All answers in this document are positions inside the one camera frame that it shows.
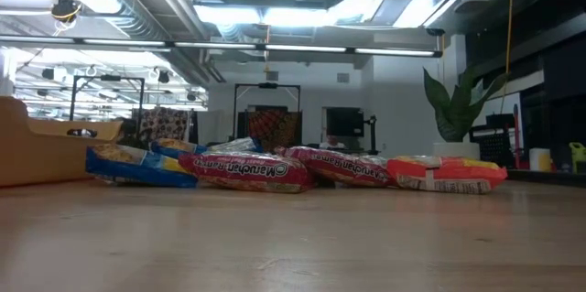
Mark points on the blue Maruchan ramen pack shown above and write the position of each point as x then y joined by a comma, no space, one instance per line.
176,145
137,170
235,144

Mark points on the red Maruchan ramen pack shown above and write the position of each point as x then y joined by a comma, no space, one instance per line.
247,172
341,166

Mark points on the orange Maruchan ramen pack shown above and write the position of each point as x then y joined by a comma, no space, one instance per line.
446,174

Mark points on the orange patterned cloth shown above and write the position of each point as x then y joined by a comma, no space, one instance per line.
274,127

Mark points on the person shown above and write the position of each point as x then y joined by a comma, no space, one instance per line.
333,142

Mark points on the black monitor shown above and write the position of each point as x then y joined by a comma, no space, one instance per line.
344,122

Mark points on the black monitor stand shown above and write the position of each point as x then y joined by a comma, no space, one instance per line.
373,134

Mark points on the long LED light bar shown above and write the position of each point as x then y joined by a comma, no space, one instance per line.
220,46

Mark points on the black-white patterned cloth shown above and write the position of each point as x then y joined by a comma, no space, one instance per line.
165,123

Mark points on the potted snake plant white pot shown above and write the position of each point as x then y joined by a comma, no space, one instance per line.
453,118

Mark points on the black pegboard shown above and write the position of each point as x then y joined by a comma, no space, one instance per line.
494,148

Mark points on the red pole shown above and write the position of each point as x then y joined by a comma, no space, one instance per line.
517,136

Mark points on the yellow-green jug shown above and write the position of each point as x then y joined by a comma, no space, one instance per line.
578,157

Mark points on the black background rig frame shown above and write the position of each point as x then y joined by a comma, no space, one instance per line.
110,78
267,85

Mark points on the black ceiling camera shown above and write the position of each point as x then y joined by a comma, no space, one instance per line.
65,9

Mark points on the black aluminium rig frame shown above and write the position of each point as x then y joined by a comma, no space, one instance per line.
549,177

